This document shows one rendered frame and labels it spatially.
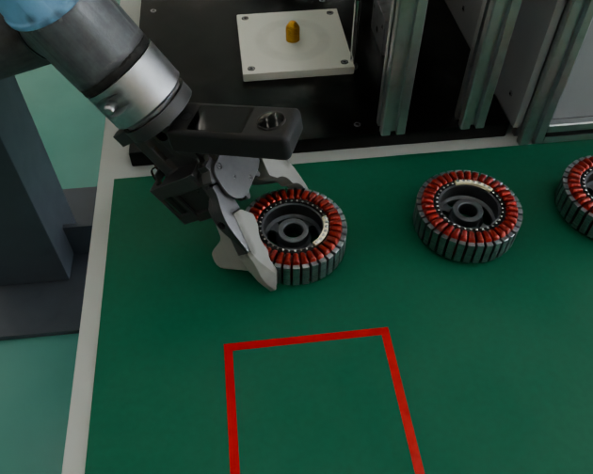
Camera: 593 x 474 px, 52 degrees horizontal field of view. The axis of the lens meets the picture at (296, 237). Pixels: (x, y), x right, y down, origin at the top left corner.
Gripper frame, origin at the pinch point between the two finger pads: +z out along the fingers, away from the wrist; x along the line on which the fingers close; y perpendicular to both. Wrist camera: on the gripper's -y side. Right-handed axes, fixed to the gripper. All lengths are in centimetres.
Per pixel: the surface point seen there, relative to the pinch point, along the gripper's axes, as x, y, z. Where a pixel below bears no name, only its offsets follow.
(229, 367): 15.7, 2.5, -0.4
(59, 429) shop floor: 6, 87, 32
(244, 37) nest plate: -32.3, 13.0, -10.2
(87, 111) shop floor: -93, 125, 8
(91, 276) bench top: 9.5, 16.7, -10.2
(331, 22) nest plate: -39.4, 4.1, -3.6
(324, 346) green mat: 11.2, -4.0, 4.4
